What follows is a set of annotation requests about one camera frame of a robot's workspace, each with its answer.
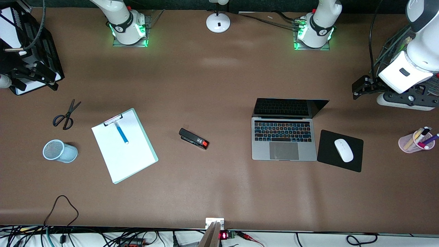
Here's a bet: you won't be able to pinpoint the blue marker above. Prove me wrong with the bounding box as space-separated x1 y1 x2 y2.
115 122 129 144

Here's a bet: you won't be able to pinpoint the silver laptop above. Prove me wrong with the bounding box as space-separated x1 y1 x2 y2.
251 98 330 161

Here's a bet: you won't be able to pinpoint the white marker with black cap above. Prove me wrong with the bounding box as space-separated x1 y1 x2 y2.
416 126 432 144

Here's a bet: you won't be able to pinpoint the purple marker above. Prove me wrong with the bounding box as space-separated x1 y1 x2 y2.
420 133 439 149

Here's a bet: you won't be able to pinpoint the black stacked file tray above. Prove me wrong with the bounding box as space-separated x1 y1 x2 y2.
0 5 64 96

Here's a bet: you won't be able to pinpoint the black mesh desk tray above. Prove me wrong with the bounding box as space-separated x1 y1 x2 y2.
374 24 439 100

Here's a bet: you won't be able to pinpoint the black scissors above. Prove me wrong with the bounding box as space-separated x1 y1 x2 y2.
52 99 82 130

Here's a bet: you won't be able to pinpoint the yellow pencil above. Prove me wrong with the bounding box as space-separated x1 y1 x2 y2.
404 130 423 150

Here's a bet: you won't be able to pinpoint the white computer mouse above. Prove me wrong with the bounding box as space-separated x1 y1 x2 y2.
334 139 354 163

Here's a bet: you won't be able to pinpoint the pink mesh pen cup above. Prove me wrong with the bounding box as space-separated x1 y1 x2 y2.
399 129 435 153

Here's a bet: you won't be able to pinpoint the black mouse pad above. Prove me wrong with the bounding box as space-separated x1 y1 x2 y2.
317 130 364 173

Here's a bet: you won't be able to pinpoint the blue mesh pen cup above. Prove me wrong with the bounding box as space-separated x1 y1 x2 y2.
43 139 78 163

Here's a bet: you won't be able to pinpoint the white paper sheet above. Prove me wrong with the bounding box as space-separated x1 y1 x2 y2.
92 111 155 183

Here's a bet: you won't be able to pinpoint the mint green clipboard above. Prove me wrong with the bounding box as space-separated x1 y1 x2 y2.
91 108 159 185

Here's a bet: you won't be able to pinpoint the white lamp base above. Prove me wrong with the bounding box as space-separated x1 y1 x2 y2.
206 0 231 33

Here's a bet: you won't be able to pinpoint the black stapler with red end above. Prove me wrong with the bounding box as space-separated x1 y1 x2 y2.
179 128 209 150

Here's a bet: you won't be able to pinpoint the small white box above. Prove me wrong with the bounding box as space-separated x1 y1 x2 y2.
205 218 225 230

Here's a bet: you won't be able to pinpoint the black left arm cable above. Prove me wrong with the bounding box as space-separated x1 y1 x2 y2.
368 0 385 79

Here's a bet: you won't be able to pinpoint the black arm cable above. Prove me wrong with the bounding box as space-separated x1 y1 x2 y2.
21 0 46 52
368 0 385 79

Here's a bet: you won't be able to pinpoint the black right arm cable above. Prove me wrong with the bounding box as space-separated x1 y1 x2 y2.
21 0 46 52

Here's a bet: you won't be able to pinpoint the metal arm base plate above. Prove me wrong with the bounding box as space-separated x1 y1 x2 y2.
293 17 332 51
112 14 151 48

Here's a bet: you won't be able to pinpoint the black cable bundle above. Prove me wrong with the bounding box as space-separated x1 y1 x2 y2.
237 12 304 28

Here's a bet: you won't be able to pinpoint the clear acrylic bracket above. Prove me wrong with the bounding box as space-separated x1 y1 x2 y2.
147 9 165 28

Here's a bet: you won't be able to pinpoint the thin black looped cable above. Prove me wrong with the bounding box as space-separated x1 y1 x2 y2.
43 195 79 227

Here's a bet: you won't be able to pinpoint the black coiled cable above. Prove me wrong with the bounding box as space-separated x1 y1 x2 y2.
346 233 378 246

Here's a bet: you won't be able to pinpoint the red wire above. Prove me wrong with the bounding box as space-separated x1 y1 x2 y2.
237 231 265 247

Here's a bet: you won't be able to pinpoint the grey camera stand post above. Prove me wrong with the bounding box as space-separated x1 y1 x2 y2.
198 221 222 247

